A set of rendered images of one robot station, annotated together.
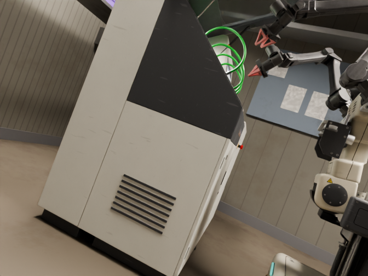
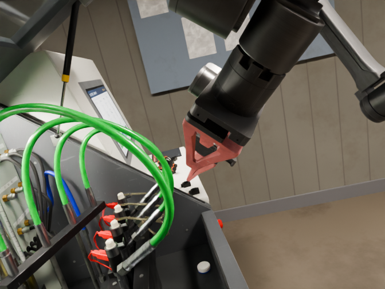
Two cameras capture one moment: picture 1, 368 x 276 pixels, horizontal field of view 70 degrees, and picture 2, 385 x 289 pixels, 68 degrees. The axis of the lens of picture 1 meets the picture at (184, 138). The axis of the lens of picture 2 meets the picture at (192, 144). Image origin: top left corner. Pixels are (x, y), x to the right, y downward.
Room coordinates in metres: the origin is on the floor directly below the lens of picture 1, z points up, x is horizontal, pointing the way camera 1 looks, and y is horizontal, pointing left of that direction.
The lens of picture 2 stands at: (1.07, -0.07, 1.43)
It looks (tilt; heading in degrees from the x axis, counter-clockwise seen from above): 16 degrees down; 341
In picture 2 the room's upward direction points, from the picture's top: 13 degrees counter-clockwise
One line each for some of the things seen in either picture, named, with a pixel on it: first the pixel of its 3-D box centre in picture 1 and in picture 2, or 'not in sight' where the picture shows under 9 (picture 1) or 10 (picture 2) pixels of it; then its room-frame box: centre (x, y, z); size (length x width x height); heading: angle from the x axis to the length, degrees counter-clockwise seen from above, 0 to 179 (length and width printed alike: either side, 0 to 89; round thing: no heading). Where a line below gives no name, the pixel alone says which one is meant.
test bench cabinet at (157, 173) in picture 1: (167, 185); not in sight; (1.65, -0.01, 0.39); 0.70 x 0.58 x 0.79; 166
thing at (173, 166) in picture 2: not in sight; (167, 163); (2.32, -0.37, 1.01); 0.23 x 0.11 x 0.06; 166
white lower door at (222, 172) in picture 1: (212, 196); not in sight; (1.58, -0.29, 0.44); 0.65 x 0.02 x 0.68; 166
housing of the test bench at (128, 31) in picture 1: (148, 118); not in sight; (2.10, 0.32, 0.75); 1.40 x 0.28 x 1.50; 166
